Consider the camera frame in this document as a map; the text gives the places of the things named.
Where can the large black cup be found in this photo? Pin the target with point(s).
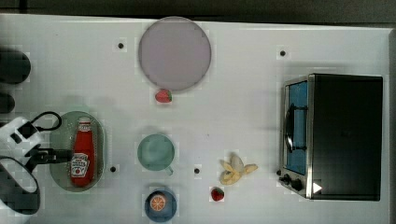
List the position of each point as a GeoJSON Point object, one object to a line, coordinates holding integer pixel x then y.
{"type": "Point", "coordinates": [15, 67]}

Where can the green oval strainer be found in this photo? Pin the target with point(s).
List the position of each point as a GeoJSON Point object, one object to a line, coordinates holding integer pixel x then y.
{"type": "Point", "coordinates": [64, 138]}

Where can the blue bowl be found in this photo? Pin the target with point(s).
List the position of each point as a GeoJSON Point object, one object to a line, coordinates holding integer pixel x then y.
{"type": "Point", "coordinates": [167, 213]}

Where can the green mug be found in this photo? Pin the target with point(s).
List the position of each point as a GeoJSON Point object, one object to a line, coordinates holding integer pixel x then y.
{"type": "Point", "coordinates": [156, 152]}

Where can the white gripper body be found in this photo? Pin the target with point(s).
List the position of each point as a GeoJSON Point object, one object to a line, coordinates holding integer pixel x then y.
{"type": "Point", "coordinates": [18, 138]}

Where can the orange slice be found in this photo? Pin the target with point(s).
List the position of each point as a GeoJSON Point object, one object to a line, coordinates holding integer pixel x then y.
{"type": "Point", "coordinates": [157, 202]}

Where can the grey round plate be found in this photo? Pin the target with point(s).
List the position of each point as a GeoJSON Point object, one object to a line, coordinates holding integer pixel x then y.
{"type": "Point", "coordinates": [174, 53]}

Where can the red ketchup bottle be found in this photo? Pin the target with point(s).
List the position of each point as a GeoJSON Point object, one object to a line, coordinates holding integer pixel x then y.
{"type": "Point", "coordinates": [82, 163]}

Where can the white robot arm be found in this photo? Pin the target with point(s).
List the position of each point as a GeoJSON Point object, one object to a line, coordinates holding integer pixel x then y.
{"type": "Point", "coordinates": [19, 190]}

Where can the peeled banana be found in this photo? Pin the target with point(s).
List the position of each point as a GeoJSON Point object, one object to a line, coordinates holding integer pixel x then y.
{"type": "Point", "coordinates": [234, 170]}

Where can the strawberry near banana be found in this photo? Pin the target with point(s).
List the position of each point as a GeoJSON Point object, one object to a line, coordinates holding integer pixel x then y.
{"type": "Point", "coordinates": [217, 194]}

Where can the toaster oven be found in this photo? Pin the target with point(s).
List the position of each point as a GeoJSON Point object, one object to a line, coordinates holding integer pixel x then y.
{"type": "Point", "coordinates": [331, 137]}

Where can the small black cup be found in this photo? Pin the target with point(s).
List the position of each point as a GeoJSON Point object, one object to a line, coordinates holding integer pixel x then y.
{"type": "Point", "coordinates": [7, 103]}

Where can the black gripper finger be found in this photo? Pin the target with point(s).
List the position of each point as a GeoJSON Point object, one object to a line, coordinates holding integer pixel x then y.
{"type": "Point", "coordinates": [50, 155]}

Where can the strawberry near plate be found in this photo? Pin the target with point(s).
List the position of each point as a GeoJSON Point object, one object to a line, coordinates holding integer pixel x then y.
{"type": "Point", "coordinates": [164, 96]}

